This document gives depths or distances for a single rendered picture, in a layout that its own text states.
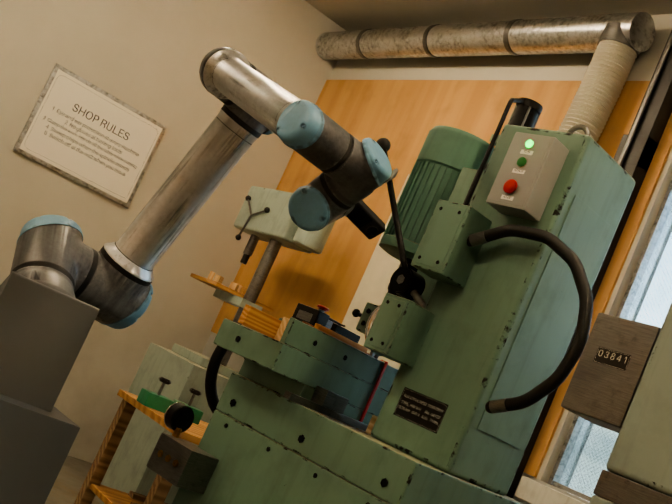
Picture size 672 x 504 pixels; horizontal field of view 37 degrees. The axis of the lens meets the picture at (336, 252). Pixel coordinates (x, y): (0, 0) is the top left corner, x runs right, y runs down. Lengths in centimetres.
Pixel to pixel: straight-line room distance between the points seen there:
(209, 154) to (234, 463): 75
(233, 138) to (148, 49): 277
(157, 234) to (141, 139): 268
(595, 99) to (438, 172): 173
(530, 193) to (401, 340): 39
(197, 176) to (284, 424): 68
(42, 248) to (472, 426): 109
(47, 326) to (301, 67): 351
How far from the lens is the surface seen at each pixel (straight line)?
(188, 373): 432
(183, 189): 244
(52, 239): 244
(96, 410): 530
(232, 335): 215
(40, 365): 233
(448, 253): 200
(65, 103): 499
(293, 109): 189
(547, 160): 200
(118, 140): 509
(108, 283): 249
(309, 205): 196
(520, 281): 198
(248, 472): 212
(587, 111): 391
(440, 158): 227
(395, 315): 200
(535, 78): 445
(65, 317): 232
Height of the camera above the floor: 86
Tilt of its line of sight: 7 degrees up
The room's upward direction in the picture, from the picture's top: 24 degrees clockwise
